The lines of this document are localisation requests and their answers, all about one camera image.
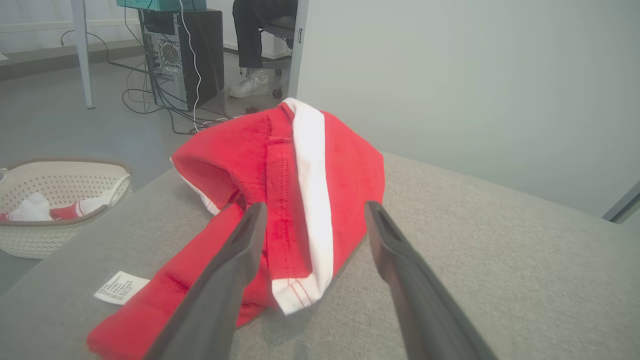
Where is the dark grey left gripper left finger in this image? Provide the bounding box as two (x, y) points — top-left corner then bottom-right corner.
(144, 202), (268, 360)

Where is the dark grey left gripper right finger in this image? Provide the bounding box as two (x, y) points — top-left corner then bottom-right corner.
(364, 201), (498, 360)

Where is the red white basketball jersey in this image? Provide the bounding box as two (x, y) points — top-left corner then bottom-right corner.
(86, 97), (386, 360)

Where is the small red white garment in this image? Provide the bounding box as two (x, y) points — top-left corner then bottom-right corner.
(0, 192), (118, 222)

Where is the cream perforated laundry basket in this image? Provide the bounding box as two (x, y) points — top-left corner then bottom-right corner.
(0, 159), (134, 260)

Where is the white sneaker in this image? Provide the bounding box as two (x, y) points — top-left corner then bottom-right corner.
(228, 71), (271, 99)

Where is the wide white partition panel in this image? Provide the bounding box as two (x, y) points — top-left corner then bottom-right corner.
(299, 0), (640, 219)

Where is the black computer tower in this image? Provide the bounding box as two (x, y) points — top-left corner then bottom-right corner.
(139, 9), (225, 112)

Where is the dark trouser leg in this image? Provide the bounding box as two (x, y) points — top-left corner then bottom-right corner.
(232, 0), (298, 69)

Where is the white desk leg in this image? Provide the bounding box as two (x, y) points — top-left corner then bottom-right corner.
(70, 0), (96, 109)

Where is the black office chair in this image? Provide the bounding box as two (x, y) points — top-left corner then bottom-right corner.
(260, 15), (297, 99)

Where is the white power strip with cords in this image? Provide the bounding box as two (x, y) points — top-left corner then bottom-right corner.
(178, 0), (238, 134)

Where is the light grey partition post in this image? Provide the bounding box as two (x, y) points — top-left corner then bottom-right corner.
(602, 181), (640, 223)

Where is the thin black floor cable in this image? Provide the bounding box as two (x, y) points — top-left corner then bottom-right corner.
(60, 30), (156, 78)

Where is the grey partition edge post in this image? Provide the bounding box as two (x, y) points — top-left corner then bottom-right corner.
(287, 0), (309, 99)

